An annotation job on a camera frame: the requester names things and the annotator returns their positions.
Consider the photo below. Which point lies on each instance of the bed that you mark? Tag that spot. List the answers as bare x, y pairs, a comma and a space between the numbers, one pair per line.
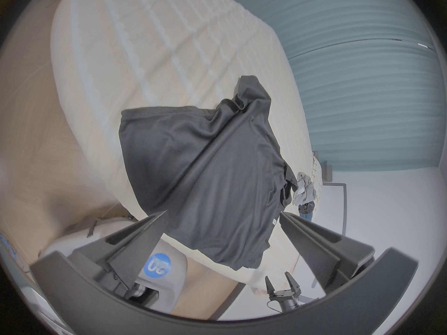
157, 47

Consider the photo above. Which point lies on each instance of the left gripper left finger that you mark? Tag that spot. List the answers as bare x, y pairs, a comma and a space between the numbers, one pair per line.
139, 253

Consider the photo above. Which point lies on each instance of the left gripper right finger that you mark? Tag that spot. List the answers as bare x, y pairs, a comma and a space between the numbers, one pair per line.
310, 253

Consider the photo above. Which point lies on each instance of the grey bedside table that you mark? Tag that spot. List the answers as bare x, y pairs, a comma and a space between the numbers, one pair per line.
327, 173

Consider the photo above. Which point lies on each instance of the black printed garment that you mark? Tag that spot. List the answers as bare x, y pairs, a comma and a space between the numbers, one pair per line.
307, 208

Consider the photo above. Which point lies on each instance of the blue-green curtain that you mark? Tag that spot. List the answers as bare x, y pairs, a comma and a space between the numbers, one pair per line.
331, 12
366, 117

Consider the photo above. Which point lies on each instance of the white printed pillow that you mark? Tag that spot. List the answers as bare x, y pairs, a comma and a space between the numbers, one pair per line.
316, 173

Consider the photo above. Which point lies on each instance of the black T-shirt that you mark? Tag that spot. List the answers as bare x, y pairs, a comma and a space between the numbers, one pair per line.
209, 173

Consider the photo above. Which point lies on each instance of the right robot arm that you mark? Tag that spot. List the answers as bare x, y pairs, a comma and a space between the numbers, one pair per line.
288, 307

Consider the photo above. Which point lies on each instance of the grey garment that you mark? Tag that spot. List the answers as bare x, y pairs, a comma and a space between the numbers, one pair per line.
303, 188

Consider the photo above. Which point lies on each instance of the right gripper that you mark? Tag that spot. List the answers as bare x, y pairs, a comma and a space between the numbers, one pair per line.
284, 295

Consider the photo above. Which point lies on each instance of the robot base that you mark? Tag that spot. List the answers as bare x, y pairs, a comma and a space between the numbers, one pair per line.
164, 284

